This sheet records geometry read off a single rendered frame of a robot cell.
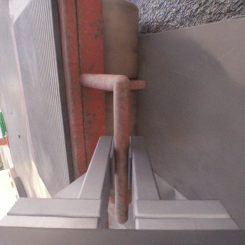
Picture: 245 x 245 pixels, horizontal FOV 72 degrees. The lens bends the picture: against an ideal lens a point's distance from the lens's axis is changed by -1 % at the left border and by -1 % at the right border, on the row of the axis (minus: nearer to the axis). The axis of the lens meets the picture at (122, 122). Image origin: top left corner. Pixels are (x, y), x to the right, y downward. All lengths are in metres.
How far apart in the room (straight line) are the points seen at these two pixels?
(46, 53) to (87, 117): 0.08
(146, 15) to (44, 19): 0.14
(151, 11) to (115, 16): 0.07
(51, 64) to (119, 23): 0.09
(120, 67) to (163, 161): 0.15
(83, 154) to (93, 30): 0.12
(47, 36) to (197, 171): 0.22
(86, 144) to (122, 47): 0.12
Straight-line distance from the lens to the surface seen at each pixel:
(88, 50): 0.17
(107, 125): 0.22
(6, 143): 4.43
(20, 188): 3.29
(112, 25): 0.22
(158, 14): 0.27
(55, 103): 0.19
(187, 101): 0.22
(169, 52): 0.23
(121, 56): 0.22
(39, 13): 0.21
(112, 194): 0.28
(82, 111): 0.17
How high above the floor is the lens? 0.20
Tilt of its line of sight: 37 degrees down
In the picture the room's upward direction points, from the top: 104 degrees counter-clockwise
